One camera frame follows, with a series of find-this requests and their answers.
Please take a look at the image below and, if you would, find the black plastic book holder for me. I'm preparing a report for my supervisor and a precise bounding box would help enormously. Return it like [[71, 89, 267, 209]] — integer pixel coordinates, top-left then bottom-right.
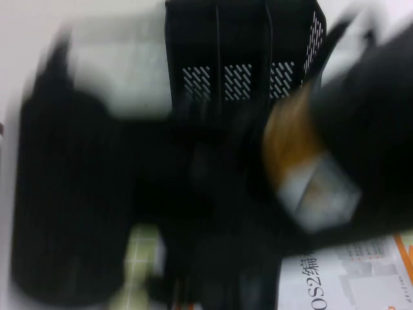
[[163, 0, 327, 136]]

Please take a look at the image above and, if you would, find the white book with orange trim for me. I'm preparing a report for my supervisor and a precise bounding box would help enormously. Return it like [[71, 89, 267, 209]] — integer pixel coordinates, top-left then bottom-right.
[[276, 231, 413, 310]]

